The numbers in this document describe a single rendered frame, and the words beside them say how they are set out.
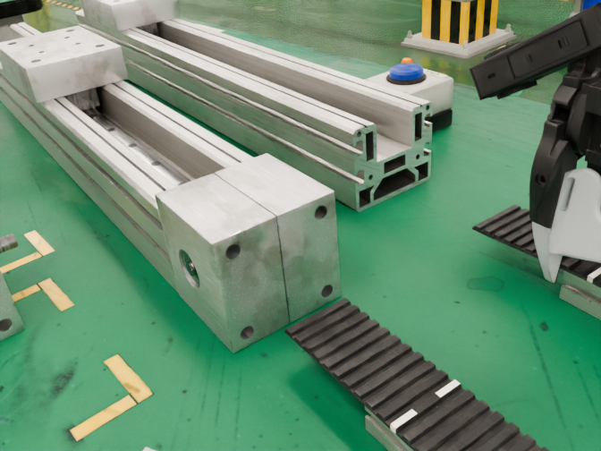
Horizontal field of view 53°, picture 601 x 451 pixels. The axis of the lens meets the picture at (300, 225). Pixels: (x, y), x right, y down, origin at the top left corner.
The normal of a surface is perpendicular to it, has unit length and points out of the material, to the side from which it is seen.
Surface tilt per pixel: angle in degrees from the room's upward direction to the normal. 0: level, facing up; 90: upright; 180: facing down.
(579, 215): 80
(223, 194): 0
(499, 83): 88
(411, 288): 0
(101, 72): 90
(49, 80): 90
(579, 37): 88
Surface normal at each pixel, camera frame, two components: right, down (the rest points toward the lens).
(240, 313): 0.58, 0.39
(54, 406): -0.08, -0.85
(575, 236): -0.81, 0.22
